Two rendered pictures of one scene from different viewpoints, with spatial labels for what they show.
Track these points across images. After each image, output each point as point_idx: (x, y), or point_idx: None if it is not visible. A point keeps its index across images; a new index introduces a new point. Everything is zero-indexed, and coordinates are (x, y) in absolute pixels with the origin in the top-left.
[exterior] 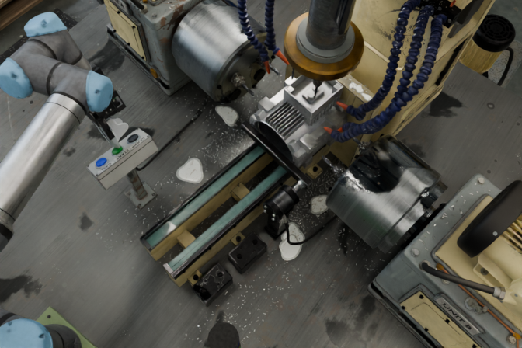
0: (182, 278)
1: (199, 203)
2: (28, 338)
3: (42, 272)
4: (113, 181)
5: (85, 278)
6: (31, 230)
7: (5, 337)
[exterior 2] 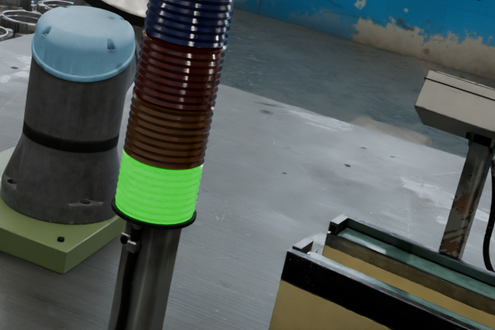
0: (288, 319)
1: (490, 293)
2: (103, 30)
3: (210, 202)
4: (437, 107)
5: (220, 242)
6: (278, 192)
7: (99, 15)
